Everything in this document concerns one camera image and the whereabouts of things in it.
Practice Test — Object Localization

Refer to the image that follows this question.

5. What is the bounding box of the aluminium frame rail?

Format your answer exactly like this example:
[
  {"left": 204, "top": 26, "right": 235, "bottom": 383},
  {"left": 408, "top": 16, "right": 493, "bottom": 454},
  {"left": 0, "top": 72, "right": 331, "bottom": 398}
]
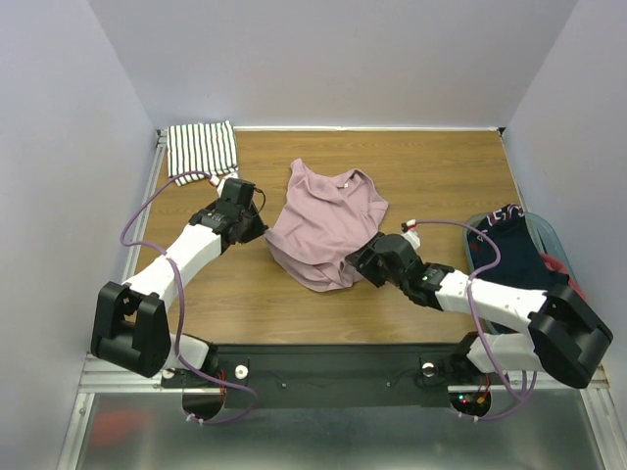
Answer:
[{"left": 78, "top": 353, "right": 609, "bottom": 393}]

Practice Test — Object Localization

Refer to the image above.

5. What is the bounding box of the navy patterned garment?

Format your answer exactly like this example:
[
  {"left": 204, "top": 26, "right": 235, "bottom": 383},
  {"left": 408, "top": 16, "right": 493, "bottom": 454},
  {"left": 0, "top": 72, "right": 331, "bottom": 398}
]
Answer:
[{"left": 466, "top": 204, "right": 568, "bottom": 290}]

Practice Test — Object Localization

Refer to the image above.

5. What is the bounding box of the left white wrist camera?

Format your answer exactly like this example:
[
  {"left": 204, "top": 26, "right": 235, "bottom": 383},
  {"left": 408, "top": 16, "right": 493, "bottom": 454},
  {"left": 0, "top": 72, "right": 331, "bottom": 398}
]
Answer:
[{"left": 209, "top": 171, "right": 240, "bottom": 196}]

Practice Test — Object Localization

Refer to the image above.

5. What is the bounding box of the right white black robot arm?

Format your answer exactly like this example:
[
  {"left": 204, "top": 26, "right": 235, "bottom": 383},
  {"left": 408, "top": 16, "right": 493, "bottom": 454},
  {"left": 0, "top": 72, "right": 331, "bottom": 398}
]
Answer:
[{"left": 346, "top": 233, "right": 613, "bottom": 389}]

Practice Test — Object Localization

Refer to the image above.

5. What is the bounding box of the teal laundry basket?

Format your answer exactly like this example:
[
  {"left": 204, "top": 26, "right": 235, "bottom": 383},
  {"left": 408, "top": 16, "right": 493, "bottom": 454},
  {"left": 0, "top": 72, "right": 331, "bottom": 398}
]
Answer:
[{"left": 462, "top": 211, "right": 577, "bottom": 282}]

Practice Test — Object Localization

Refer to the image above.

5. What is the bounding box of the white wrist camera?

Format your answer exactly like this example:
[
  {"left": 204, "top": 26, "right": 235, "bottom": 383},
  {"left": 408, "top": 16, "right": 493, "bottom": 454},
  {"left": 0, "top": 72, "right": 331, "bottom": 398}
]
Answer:
[
  {"left": 209, "top": 171, "right": 240, "bottom": 196},
  {"left": 401, "top": 219, "right": 421, "bottom": 252}
]

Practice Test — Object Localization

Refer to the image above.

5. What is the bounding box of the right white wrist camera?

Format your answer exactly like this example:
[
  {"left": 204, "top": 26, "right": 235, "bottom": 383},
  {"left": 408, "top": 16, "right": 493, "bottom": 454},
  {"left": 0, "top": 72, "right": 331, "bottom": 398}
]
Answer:
[{"left": 401, "top": 219, "right": 421, "bottom": 252}]

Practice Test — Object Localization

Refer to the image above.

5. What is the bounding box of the black white striped tank top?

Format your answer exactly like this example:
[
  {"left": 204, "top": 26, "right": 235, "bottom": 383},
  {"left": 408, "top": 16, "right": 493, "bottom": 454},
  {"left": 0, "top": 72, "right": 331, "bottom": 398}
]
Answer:
[{"left": 167, "top": 120, "right": 239, "bottom": 186}]

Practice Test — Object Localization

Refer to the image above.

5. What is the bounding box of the pink tank top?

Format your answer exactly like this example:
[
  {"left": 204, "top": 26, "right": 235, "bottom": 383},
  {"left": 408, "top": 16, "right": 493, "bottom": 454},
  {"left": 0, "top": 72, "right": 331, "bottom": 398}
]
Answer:
[{"left": 264, "top": 159, "right": 389, "bottom": 293}]

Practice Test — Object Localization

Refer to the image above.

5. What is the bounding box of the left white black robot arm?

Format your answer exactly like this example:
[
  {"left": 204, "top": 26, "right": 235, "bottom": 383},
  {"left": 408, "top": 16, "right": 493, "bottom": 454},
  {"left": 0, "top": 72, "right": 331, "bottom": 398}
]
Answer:
[{"left": 90, "top": 178, "right": 266, "bottom": 386}]

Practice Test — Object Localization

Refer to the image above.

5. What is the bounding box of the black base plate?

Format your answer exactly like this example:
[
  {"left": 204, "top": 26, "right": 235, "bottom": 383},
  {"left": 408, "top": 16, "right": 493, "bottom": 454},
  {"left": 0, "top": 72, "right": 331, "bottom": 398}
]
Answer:
[{"left": 161, "top": 344, "right": 510, "bottom": 410}]

